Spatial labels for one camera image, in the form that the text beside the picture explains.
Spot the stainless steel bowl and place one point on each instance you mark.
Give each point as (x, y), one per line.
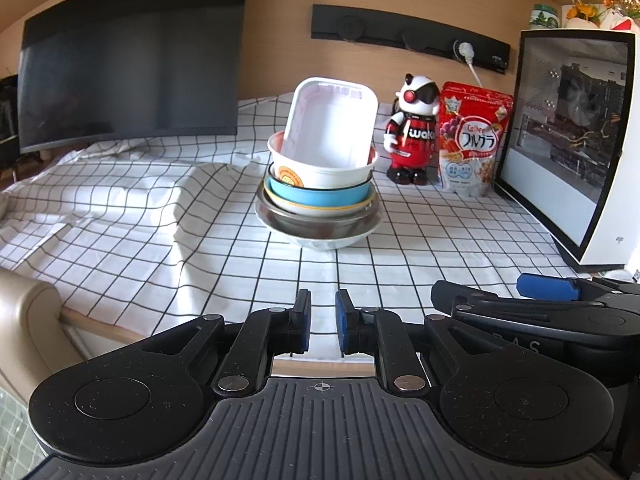
(310, 227)

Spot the red black panda figurine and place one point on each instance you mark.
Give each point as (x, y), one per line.
(412, 140)

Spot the green white jar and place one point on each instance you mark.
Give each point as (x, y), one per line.
(544, 16)

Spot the blue ceramic bowl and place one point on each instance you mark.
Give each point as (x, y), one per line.
(310, 197)

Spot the white glass computer case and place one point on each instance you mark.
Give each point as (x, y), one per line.
(560, 135)

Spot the red white rectangular tray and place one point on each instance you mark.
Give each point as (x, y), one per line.
(330, 130)

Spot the red cereal bag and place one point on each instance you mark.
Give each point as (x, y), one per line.
(472, 160)

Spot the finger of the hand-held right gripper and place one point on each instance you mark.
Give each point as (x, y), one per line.
(475, 300)
(545, 285)

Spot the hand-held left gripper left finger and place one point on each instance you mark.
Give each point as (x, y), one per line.
(302, 320)

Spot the orange flowers in white pot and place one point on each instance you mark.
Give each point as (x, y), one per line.
(582, 12)

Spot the beige chair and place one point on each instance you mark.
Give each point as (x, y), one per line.
(30, 320)

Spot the blue yellow-rimmed bowl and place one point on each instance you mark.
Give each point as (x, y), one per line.
(320, 212)

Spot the white checkered tablecloth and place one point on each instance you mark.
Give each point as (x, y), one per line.
(150, 235)

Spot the orange flower bunch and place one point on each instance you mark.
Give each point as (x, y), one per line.
(622, 2)

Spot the black wall power strip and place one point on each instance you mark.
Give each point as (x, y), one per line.
(380, 27)

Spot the white floral bowl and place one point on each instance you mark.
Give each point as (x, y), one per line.
(325, 244)

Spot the black computer monitor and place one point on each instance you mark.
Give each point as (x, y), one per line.
(125, 60)

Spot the white paper bowl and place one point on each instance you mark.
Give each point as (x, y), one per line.
(320, 177)

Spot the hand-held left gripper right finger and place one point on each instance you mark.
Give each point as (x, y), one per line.
(342, 320)

